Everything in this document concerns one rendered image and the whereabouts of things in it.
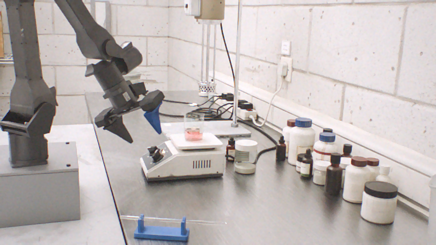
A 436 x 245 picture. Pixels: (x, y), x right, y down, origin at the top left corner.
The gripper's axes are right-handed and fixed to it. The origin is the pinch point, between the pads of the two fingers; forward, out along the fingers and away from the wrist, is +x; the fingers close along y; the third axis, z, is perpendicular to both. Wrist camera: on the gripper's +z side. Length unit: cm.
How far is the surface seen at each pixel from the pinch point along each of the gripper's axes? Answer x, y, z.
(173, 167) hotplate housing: 12.4, -4.3, -2.1
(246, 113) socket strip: 33, 5, 68
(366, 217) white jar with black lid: 32, -46, -9
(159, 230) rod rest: 10.7, -14.7, -28.8
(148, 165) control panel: 9.6, 2.0, -2.3
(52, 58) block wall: -10, 175, 173
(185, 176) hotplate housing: 16.0, -5.2, -1.0
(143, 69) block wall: 29, 134, 208
